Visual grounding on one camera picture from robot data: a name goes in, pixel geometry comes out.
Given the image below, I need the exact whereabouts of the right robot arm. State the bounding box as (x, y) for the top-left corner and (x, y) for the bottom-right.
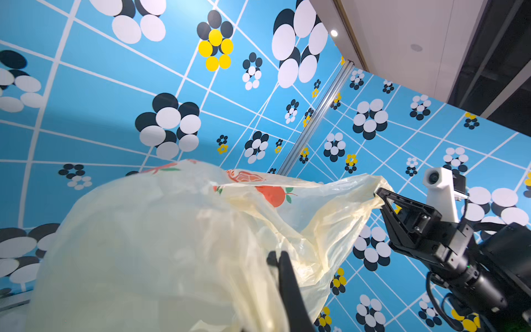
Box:
(376, 188), (530, 331)

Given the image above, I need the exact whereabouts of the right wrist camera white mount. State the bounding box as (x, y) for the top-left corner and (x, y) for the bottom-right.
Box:
(423, 167), (469, 223)

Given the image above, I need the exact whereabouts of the right aluminium corner post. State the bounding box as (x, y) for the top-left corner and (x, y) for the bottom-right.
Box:
(277, 60), (355, 177)

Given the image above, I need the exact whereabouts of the cream printed plastic bag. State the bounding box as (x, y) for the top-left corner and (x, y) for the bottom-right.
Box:
(26, 160), (389, 331)

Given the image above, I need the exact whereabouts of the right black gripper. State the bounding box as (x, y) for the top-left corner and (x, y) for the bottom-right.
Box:
(376, 188), (474, 274)

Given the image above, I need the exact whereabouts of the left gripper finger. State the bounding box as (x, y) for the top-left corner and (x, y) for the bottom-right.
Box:
(266, 251), (315, 332)

